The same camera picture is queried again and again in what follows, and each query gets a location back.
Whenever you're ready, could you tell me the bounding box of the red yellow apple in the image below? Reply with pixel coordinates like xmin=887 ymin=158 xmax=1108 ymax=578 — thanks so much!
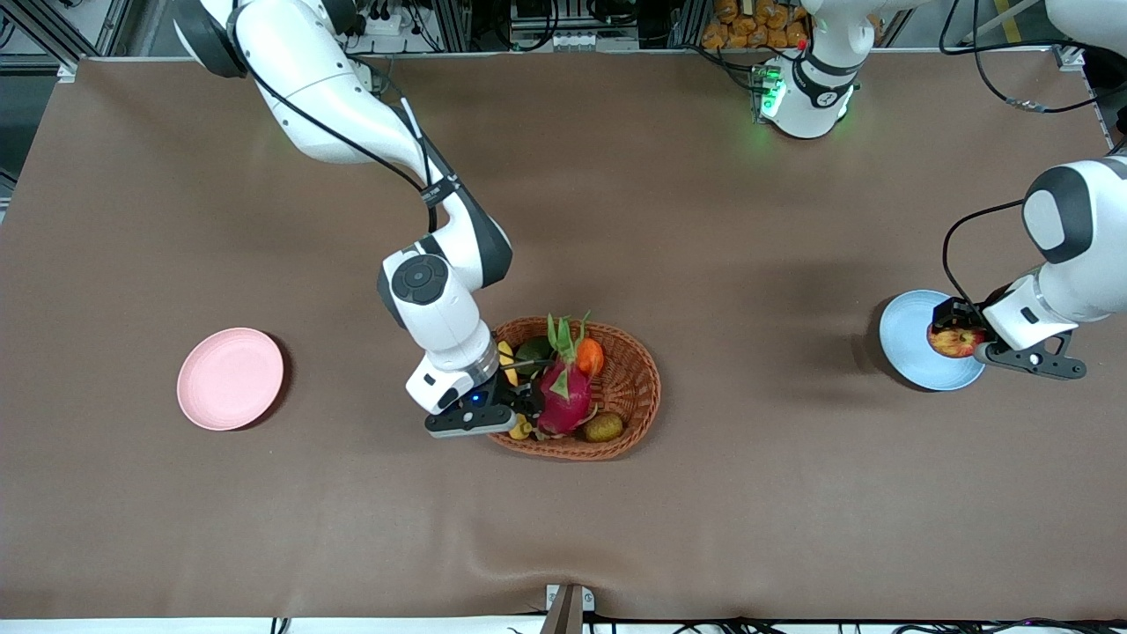
xmin=927 ymin=323 xmax=988 ymax=359

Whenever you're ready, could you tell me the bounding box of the yellow banana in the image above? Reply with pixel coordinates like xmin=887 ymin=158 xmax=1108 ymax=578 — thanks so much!
xmin=497 ymin=340 xmax=534 ymax=441

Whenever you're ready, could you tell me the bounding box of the magenta dragon fruit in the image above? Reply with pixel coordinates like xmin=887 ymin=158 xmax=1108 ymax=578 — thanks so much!
xmin=533 ymin=310 xmax=595 ymax=439

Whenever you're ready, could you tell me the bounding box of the dark green avocado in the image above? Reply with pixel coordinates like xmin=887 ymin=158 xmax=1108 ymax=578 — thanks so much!
xmin=515 ymin=335 xmax=554 ymax=375

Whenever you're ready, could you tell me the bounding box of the light blue plastic plate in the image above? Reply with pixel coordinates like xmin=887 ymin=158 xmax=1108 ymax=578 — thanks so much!
xmin=879 ymin=290 xmax=987 ymax=392

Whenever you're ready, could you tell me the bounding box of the brown wicker basket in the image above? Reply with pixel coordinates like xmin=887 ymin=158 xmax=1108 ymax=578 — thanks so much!
xmin=484 ymin=316 xmax=662 ymax=461

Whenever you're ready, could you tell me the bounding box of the pink plastic plate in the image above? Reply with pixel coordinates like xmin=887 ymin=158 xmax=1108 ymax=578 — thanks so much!
xmin=177 ymin=328 xmax=285 ymax=432

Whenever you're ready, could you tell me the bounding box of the bag of orange items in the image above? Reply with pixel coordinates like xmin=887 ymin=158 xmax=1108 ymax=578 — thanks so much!
xmin=702 ymin=0 xmax=811 ymax=50

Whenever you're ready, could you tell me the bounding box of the white terminal strip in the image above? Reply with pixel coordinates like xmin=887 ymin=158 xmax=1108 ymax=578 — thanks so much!
xmin=550 ymin=33 xmax=639 ymax=52

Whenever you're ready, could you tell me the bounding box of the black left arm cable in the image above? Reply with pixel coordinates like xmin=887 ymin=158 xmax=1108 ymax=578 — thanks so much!
xmin=938 ymin=0 xmax=1127 ymax=309

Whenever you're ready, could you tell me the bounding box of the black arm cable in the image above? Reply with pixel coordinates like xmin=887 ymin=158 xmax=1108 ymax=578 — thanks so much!
xmin=938 ymin=0 xmax=1127 ymax=309
xmin=231 ymin=0 xmax=441 ymax=234

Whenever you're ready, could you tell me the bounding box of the grey metal camera bracket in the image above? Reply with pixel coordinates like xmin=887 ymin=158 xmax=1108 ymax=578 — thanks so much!
xmin=546 ymin=584 xmax=595 ymax=634

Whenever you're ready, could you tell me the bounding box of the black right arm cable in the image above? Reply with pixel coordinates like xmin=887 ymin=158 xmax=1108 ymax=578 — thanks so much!
xmin=231 ymin=0 xmax=441 ymax=234

